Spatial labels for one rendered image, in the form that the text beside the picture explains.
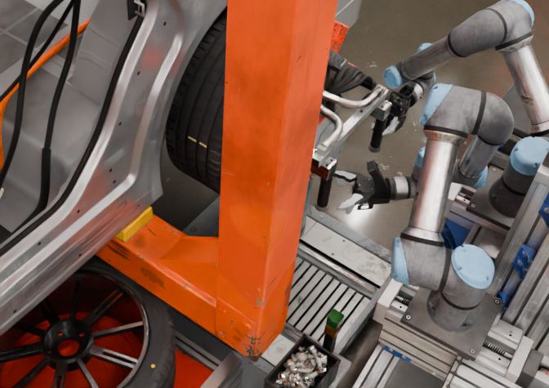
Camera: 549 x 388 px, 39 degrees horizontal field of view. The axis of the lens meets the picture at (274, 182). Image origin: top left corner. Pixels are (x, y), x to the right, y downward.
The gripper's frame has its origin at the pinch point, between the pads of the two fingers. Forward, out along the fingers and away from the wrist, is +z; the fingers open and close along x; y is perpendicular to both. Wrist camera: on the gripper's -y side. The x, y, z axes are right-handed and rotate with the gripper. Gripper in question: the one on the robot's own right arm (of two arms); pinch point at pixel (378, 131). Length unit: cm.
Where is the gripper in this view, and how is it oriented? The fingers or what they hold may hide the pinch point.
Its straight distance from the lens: 265.3
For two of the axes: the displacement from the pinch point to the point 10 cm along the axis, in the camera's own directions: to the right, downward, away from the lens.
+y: 0.8, -6.7, -7.3
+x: 8.2, 4.7, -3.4
